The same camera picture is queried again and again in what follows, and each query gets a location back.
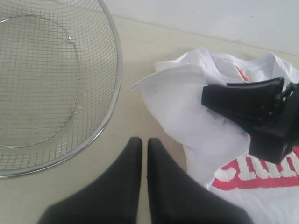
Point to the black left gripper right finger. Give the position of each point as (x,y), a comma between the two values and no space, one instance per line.
(175,198)

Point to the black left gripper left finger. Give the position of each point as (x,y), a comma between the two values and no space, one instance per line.
(111,199)

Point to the white t-shirt red lettering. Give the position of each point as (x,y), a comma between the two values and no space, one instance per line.
(217,149)

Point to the metal wire mesh basket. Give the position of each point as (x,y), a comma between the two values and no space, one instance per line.
(61,68)

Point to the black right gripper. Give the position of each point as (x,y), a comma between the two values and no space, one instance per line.
(254,102)

